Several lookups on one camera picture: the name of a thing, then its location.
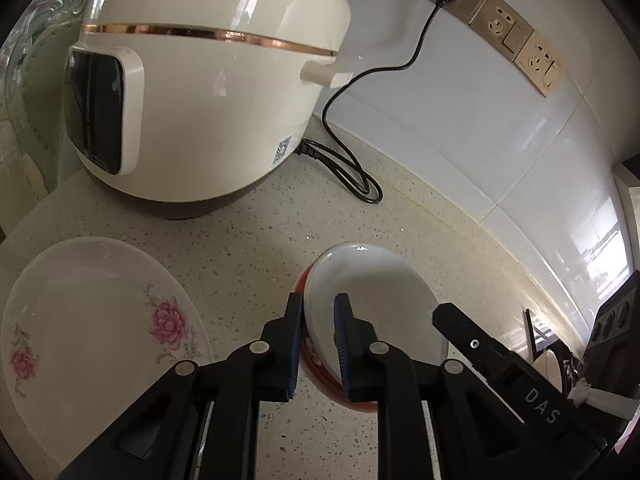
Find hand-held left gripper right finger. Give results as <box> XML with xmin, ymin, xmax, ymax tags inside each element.
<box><xmin>333</xmin><ymin>292</ymin><xmax>573</xmax><ymax>480</ymax></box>

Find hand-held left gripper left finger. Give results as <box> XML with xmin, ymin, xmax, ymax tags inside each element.
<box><xmin>57</xmin><ymin>291</ymin><xmax>305</xmax><ymax>480</ymax></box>

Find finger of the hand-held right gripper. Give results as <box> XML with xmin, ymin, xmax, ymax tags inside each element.
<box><xmin>432</xmin><ymin>302</ymin><xmax>521</xmax><ymax>386</ymax></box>

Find black dish rack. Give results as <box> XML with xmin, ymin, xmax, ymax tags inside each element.
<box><xmin>524</xmin><ymin>307</ymin><xmax>588</xmax><ymax>401</ymax></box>

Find red bowl with white inside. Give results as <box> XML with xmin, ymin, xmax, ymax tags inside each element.
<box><xmin>298</xmin><ymin>241</ymin><xmax>449</xmax><ymax>413</ymax></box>

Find white plate with pink flowers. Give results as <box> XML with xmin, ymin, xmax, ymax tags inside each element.
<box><xmin>0</xmin><ymin>236</ymin><xmax>216</xmax><ymax>471</ymax></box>

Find small white bowl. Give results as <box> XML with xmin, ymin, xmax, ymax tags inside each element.
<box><xmin>531</xmin><ymin>347</ymin><xmax>568</xmax><ymax>393</ymax></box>

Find white cloth strip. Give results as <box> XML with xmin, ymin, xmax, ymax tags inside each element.
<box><xmin>567</xmin><ymin>380</ymin><xmax>640</xmax><ymax>418</ymax></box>

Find black holder with round holes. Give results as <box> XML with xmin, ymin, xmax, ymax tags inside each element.
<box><xmin>587</xmin><ymin>270</ymin><xmax>640</xmax><ymax>361</ymax></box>

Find cream electric rice cooker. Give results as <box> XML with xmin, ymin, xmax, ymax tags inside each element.
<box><xmin>62</xmin><ymin>0</ymin><xmax>362</xmax><ymax>220</ymax></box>

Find patterned glass container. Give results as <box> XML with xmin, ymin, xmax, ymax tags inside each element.
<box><xmin>0</xmin><ymin>0</ymin><xmax>101</xmax><ymax>196</ymax></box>

